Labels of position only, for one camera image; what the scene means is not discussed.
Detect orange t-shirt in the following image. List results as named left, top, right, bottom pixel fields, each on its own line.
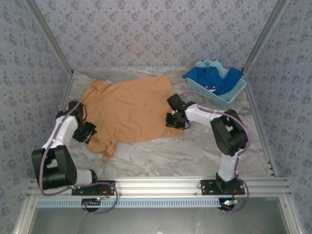
left=79, top=73, right=185, bottom=163

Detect light blue plastic basket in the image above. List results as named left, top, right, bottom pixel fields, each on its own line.
left=187, top=77, right=248, bottom=110

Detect dark blue t-shirt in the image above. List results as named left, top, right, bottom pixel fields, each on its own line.
left=182, top=65, right=244, bottom=96

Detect light blue t-shirt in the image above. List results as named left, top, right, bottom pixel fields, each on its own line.
left=196, top=59, right=241, bottom=102

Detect small black controller board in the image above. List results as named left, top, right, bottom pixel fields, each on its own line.
left=219, top=198, right=238, bottom=212
left=81, top=198, right=102, bottom=212

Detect grey metal panel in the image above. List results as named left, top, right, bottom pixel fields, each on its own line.
left=24, top=197, right=293, bottom=234

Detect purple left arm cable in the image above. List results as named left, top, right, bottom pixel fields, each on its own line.
left=39, top=101, right=119, bottom=215

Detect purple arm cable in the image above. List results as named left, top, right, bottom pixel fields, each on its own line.
left=179, top=92, right=251, bottom=213
left=39, top=101, right=119, bottom=215

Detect aluminium table side rail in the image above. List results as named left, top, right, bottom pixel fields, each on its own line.
left=243, top=70, right=278, bottom=177
left=58, top=72, right=75, bottom=113

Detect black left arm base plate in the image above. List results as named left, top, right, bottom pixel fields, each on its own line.
left=71, top=180, right=116, bottom=196

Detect long aluminium frame rail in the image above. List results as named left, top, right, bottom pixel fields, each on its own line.
left=26, top=177, right=292, bottom=197

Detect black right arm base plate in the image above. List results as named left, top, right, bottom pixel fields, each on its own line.
left=200, top=179, right=245, bottom=195

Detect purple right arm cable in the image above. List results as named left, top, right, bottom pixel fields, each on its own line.
left=179, top=92, right=251, bottom=213

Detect light blue slotted cable duct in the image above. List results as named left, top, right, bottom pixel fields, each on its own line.
left=36, top=197, right=221, bottom=209

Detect aluminium frame post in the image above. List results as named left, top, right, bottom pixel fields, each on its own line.
left=24, top=0, right=75, bottom=75
left=242, top=0, right=291, bottom=73

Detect aluminium frame leg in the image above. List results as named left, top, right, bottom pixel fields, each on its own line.
left=279, top=196, right=303, bottom=234
left=12, top=196, right=37, bottom=234

